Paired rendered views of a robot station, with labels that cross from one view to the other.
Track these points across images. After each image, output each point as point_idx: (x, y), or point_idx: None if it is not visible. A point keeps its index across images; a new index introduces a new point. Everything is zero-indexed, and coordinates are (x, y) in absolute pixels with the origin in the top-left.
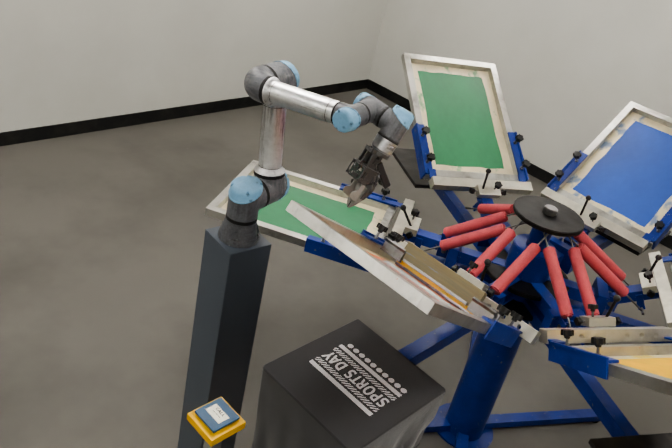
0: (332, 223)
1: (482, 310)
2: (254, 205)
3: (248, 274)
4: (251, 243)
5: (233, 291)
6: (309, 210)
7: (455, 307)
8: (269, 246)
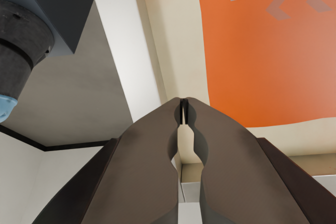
0: (149, 48)
1: None
2: (7, 84)
3: None
4: (43, 28)
5: (82, 2)
6: (177, 169)
7: None
8: None
